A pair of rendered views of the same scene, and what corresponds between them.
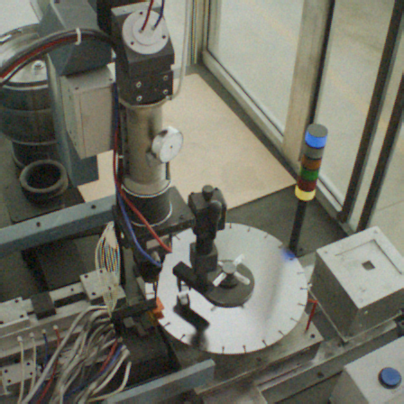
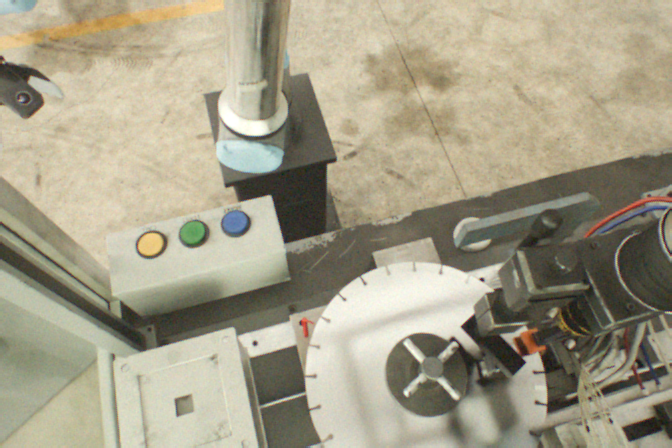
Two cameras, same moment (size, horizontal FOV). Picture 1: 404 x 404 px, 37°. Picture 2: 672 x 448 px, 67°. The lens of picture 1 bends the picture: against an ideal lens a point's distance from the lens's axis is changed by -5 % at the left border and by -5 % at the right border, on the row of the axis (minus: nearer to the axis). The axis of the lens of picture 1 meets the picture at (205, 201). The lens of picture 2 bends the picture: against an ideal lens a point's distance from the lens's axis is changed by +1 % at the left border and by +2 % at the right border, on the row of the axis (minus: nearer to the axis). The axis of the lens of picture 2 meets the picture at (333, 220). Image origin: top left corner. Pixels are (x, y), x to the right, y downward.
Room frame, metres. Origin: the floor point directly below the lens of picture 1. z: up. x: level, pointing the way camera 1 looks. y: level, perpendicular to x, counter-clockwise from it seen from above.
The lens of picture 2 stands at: (0.89, -0.17, 1.66)
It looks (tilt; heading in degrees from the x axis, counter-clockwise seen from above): 64 degrees down; 190
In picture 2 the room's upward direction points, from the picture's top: 3 degrees clockwise
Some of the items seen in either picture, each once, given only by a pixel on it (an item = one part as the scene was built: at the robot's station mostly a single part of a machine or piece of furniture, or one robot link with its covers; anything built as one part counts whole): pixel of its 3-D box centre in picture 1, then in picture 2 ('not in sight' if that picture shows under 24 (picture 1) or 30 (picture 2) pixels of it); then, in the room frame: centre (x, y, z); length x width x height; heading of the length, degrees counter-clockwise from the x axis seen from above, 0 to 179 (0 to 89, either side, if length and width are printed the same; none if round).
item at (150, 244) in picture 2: not in sight; (152, 246); (0.63, -0.51, 0.89); 0.04 x 0.04 x 0.02
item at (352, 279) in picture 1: (361, 284); (195, 409); (0.86, -0.38, 0.82); 0.18 x 0.18 x 0.15; 28
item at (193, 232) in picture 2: not in sight; (194, 234); (0.60, -0.45, 0.90); 0.04 x 0.04 x 0.02
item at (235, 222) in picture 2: (390, 378); (235, 224); (0.57, -0.39, 0.90); 0.04 x 0.04 x 0.02
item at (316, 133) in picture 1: (316, 135); not in sight; (1.00, -0.23, 1.14); 0.05 x 0.04 x 0.03; 28
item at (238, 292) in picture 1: (227, 280); (426, 372); (0.75, -0.05, 0.96); 0.11 x 0.11 x 0.03
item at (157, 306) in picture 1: (138, 316); (552, 336); (0.66, 0.12, 0.95); 0.10 x 0.03 x 0.07; 118
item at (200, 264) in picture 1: (205, 230); (523, 294); (0.70, 0.00, 1.17); 0.06 x 0.05 x 0.20; 109
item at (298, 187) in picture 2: not in sight; (281, 202); (0.25, -0.44, 0.37); 0.40 x 0.40 x 0.75; 28
